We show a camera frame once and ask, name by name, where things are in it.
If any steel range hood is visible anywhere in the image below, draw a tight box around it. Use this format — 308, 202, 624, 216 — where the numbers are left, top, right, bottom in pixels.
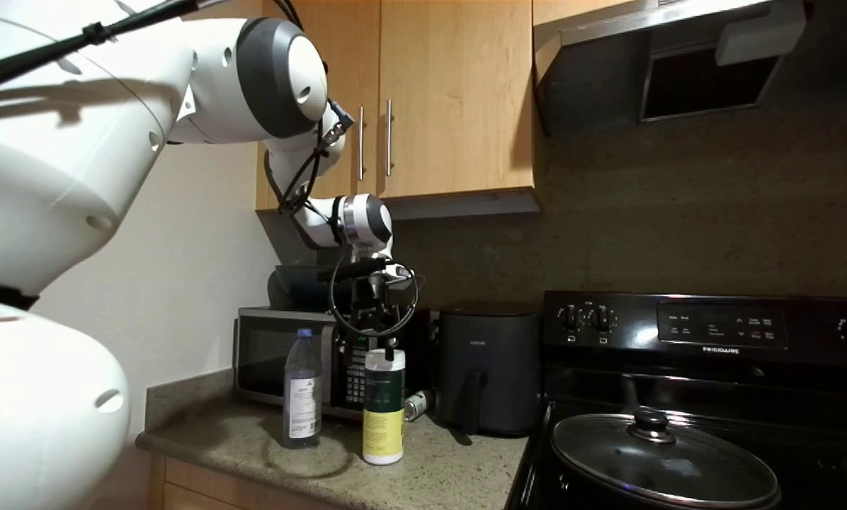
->
532, 0, 808, 134

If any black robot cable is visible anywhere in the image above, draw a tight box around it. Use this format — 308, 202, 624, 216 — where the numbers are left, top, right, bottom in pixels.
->
0, 0, 424, 342

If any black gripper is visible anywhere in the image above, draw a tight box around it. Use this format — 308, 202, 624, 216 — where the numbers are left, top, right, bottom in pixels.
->
332, 257, 419, 339

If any wooden upper cabinet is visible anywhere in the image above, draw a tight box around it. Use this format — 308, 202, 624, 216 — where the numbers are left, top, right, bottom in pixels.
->
286, 0, 624, 219

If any yellow green container white lid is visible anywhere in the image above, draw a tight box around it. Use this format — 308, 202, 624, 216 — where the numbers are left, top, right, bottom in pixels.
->
362, 348, 405, 464

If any black air fryer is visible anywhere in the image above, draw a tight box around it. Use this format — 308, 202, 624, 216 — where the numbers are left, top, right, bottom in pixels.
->
434, 302, 542, 435

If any clear water bottle blue cap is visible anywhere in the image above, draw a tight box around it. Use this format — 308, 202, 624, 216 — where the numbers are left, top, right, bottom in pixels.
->
283, 329, 324, 445

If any stainless steel microwave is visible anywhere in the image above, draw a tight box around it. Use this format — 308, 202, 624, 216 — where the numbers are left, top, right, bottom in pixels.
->
233, 306, 366, 420

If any black pan with glass lid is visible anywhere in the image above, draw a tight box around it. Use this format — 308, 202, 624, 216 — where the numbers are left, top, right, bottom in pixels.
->
549, 408, 781, 510

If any black electric stove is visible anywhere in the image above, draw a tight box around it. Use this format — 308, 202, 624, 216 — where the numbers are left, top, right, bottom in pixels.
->
507, 292, 847, 510

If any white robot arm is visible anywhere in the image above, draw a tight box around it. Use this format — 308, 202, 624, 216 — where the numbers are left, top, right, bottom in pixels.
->
0, 0, 414, 510

